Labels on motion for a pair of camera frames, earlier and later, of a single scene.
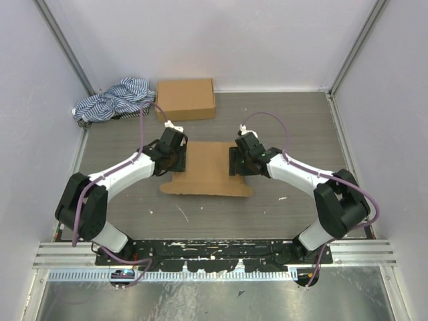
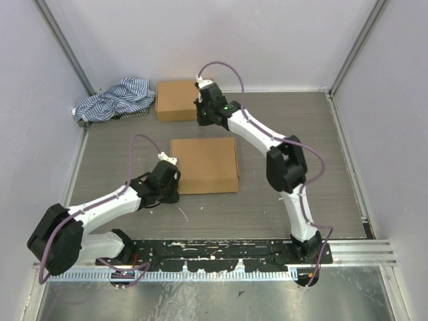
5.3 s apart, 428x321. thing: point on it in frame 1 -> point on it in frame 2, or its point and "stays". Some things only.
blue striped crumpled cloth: (123, 100) stays
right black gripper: (235, 155) -> (201, 121)
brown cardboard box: (184, 99) stays
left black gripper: (181, 166) -> (174, 198)
